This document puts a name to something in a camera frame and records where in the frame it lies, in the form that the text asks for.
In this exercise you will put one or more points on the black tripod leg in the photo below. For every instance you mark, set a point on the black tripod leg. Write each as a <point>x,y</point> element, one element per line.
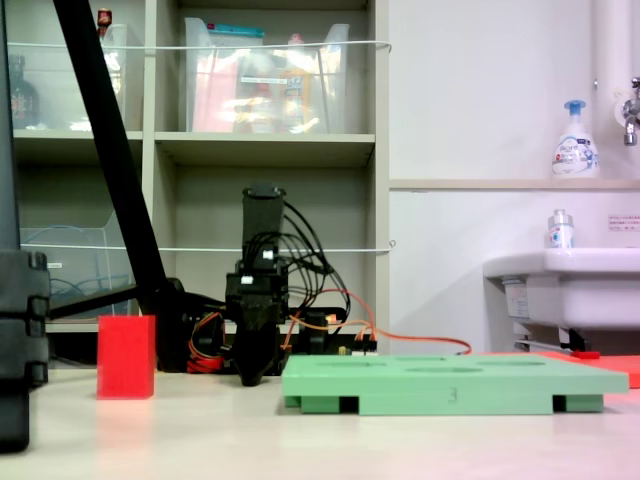
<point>107,150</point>

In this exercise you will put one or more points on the black table clamp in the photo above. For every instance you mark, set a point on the black table clamp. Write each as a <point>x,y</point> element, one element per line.
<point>315,340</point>

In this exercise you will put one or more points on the dark grey vertical post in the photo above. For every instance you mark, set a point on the dark grey vertical post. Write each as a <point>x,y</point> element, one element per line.
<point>6,150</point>

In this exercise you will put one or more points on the pink wall label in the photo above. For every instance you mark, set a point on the pink wall label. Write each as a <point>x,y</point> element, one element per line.
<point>625,222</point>

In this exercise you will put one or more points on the small circuit board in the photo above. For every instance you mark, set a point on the small circuit board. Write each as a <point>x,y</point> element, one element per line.
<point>360,351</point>

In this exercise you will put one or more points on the orange labelled bottle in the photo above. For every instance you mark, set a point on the orange labelled bottle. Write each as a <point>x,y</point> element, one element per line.
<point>296,95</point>

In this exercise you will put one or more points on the white sink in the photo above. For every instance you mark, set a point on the white sink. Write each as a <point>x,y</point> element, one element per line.
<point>590,290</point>

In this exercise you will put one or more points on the white soap pump bottle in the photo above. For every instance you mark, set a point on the white soap pump bottle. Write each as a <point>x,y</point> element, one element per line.
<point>575,150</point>

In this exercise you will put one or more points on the red square block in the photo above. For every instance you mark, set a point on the red square block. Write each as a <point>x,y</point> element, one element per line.
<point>125,357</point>

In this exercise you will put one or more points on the red flat mat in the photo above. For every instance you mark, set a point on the red flat mat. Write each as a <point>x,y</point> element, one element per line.
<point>625,367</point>

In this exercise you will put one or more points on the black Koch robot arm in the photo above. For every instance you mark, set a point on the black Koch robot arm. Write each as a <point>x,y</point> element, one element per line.
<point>262,220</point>

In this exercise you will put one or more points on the small red piece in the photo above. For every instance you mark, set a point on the small red piece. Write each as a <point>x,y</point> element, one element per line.
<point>586,354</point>

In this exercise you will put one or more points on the small clear silver-capped bottle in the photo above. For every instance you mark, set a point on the small clear silver-capped bottle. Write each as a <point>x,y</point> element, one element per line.
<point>560,232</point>

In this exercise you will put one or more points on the dark round bottle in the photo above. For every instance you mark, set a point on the dark round bottle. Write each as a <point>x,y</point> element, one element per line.
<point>22,100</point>

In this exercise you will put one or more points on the pink packet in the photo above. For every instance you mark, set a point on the pink packet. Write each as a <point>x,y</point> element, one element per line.
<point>212,100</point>

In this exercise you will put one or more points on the green shape sorter board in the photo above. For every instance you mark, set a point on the green shape sorter board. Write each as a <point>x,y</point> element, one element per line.
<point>450,387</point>

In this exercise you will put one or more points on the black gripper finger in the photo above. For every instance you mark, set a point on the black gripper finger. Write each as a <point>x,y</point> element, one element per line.
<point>247,350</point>
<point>270,345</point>

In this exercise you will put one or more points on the metal faucet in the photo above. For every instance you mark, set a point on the metal faucet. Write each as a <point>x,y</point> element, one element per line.
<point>629,117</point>

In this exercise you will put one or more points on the clear bin with packets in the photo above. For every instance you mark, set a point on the clear bin with packets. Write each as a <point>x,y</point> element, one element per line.
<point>225,90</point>

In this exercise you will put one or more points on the notched black stack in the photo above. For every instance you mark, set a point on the notched black stack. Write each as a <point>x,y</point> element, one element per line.
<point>20,310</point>

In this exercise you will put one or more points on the beige shelf unit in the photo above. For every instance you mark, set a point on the beige shelf unit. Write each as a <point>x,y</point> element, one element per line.
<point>265,145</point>

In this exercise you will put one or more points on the clear bin with bottles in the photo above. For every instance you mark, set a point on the clear bin with bottles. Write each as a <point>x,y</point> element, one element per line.
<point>60,90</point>

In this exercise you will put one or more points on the bottle with red cap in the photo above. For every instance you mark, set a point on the bottle with red cap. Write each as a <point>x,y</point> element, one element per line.
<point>104,20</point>

